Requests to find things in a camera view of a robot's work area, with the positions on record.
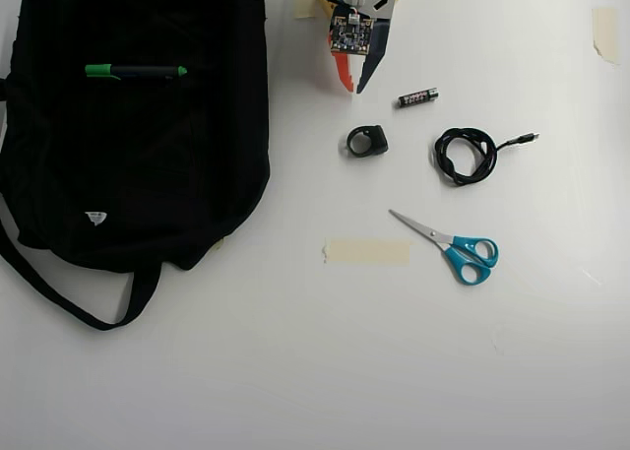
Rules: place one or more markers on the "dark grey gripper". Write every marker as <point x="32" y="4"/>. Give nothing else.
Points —
<point x="374" y="60"/>

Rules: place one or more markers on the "green capped black marker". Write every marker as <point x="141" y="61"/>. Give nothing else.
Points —
<point x="143" y="71"/>

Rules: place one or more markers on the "black fabric bag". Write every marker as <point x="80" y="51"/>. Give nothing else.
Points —
<point x="138" y="164"/>

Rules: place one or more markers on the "black AAA battery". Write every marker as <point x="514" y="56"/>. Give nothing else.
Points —
<point x="416" y="99"/>

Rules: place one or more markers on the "long beige masking tape strip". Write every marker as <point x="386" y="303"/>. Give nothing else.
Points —
<point x="369" y="252"/>

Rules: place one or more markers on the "torn beige masking tape piece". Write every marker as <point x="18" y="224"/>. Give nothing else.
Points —
<point x="608" y="34"/>

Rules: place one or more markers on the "camera circuit board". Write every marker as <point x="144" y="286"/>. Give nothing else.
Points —
<point x="351" y="34"/>

